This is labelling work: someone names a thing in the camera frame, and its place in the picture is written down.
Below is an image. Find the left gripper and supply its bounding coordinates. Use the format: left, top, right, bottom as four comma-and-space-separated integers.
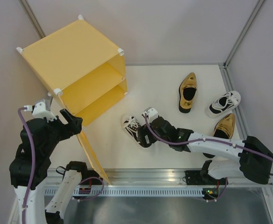
43, 107, 83, 154

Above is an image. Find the black white sneaker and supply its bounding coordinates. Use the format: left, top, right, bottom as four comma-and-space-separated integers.
121, 115, 151, 148
206, 91, 241, 118

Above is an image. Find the yellow cabinet door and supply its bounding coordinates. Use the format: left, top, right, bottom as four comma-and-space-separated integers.
76, 130, 111, 184

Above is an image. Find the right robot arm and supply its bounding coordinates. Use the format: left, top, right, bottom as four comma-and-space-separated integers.
137, 116, 273, 184

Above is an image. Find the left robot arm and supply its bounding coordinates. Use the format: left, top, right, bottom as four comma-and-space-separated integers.
9, 99, 89, 224

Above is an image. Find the gold shoe far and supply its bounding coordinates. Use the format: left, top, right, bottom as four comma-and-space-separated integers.
179, 72, 197, 113

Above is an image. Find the gold shoe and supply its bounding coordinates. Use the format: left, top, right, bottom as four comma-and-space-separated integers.
179, 72, 197, 113
213, 113, 235, 139

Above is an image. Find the yellow shoe cabinet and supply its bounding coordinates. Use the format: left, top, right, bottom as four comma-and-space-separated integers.
17, 16, 127, 126

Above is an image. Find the gold shoe near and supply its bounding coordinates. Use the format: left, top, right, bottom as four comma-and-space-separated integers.
213, 113, 235, 139

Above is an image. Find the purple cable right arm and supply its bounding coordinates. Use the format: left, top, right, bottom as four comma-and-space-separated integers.
143, 113, 273, 178

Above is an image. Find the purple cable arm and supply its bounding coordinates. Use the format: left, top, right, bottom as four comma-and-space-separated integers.
143, 113, 273, 178
18, 106, 36, 221

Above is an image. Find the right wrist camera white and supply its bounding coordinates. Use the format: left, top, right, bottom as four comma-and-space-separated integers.
142, 107, 159, 123

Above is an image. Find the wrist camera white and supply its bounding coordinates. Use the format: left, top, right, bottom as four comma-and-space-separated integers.
142, 107, 159, 123
24, 99, 57, 122

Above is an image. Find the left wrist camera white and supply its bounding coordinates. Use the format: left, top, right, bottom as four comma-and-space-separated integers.
24, 99, 57, 122

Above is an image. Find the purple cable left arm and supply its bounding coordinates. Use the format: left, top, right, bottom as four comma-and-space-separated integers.
18, 106, 36, 221

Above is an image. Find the aluminium frame rail front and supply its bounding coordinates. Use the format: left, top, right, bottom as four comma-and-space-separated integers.
46, 168, 273, 188

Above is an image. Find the aluminium frame rail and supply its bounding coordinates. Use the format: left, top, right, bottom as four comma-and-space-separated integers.
46, 168, 273, 188
218, 63, 251, 139

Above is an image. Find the aluminium frame rail right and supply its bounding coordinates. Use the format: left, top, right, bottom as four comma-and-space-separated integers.
218, 63, 251, 139

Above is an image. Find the white slotted cable duct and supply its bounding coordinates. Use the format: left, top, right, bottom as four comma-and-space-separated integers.
42, 188, 203, 197

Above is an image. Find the aluminium frame post left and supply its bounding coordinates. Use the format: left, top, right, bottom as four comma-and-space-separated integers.
18, 0, 46, 39

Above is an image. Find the aluminium frame post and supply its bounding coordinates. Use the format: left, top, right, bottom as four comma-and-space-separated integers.
18, 0, 46, 39
219, 0, 267, 70

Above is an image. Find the aluminium frame post right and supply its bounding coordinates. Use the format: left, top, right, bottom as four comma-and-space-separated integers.
219, 0, 267, 70

